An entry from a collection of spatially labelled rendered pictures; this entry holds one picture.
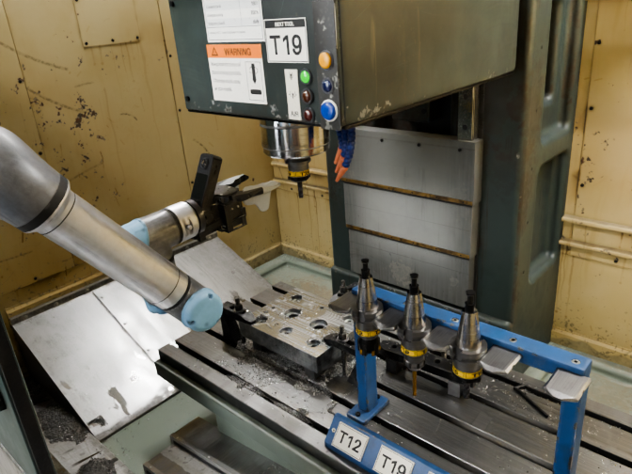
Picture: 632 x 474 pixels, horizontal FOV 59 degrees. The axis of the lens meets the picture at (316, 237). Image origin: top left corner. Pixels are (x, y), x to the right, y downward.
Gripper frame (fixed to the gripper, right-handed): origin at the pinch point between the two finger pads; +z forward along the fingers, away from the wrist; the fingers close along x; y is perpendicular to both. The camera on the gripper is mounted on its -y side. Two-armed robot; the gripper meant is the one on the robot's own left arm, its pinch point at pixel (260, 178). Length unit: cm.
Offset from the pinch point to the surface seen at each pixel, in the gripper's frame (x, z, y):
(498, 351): 57, -2, 22
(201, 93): -5.4, -7.8, -19.9
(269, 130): 0.1, 4.4, -9.8
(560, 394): 69, -6, 22
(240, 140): -100, 76, 22
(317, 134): 7.9, 11.3, -7.9
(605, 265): 49, 93, 51
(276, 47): 18.3, -7.7, -28.8
